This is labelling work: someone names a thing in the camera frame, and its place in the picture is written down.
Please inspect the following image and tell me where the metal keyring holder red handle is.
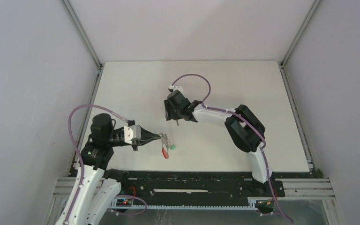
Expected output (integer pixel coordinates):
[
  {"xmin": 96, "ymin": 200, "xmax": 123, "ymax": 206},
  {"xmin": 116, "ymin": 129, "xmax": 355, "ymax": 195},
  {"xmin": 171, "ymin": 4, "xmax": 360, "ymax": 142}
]
[{"xmin": 160, "ymin": 133, "xmax": 171, "ymax": 159}]

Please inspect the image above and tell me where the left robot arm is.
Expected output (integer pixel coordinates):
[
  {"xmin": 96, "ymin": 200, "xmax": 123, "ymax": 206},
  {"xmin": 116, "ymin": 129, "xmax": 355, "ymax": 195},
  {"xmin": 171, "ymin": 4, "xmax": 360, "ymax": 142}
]
[{"xmin": 56, "ymin": 113, "xmax": 162, "ymax": 225}]

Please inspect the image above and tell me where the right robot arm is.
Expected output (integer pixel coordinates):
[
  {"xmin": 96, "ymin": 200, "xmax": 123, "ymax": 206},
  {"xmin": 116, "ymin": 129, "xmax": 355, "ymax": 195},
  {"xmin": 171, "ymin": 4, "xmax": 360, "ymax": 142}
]
[{"xmin": 164, "ymin": 90, "xmax": 272, "ymax": 184}]

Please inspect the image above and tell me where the electronics board with leds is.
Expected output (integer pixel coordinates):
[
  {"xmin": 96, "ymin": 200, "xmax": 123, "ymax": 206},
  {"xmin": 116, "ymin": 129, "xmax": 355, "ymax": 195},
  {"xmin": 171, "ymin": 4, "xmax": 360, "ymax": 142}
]
[{"xmin": 116, "ymin": 199, "xmax": 133, "ymax": 207}]

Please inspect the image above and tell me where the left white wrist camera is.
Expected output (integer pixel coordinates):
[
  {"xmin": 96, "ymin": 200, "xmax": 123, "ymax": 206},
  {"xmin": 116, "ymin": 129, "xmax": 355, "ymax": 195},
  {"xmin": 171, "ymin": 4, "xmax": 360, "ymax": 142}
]
[{"xmin": 124, "ymin": 125, "xmax": 142, "ymax": 145}]

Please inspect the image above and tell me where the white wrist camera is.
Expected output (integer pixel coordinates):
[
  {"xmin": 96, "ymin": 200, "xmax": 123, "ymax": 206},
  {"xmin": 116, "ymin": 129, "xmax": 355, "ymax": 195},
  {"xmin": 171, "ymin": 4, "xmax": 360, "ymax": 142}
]
[
  {"xmin": 124, "ymin": 125, "xmax": 142, "ymax": 145},
  {"xmin": 168, "ymin": 85, "xmax": 184, "ymax": 94}
]

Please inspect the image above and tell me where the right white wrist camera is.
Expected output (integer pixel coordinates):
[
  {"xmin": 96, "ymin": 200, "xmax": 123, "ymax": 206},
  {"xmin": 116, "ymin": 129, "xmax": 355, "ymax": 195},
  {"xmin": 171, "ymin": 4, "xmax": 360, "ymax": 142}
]
[{"xmin": 168, "ymin": 85, "xmax": 184, "ymax": 94}]

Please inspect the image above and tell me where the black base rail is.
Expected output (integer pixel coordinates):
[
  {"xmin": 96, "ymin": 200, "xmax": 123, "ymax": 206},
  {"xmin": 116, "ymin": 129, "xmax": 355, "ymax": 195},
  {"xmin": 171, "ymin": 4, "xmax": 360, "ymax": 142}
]
[{"xmin": 120, "ymin": 171, "xmax": 285, "ymax": 206}]

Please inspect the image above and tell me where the white slotted cable duct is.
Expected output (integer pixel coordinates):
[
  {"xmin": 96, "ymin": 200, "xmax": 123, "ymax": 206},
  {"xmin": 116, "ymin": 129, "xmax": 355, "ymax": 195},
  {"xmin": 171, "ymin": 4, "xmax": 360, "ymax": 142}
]
[{"xmin": 108, "ymin": 199, "xmax": 257, "ymax": 210}]

